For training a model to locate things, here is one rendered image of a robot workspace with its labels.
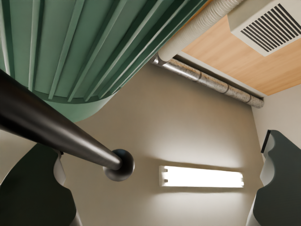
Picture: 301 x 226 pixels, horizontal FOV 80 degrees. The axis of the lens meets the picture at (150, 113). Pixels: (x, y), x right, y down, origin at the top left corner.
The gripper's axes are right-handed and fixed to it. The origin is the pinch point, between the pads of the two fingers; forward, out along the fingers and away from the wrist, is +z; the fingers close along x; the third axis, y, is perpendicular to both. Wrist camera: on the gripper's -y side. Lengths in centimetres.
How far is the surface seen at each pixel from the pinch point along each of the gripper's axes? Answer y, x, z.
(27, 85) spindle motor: -1.6, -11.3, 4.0
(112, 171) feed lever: 7.4, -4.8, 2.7
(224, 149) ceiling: 151, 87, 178
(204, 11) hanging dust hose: -8, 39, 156
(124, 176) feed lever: 8.1, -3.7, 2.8
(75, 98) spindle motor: 0.5, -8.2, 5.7
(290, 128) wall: 143, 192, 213
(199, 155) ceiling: 137, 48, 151
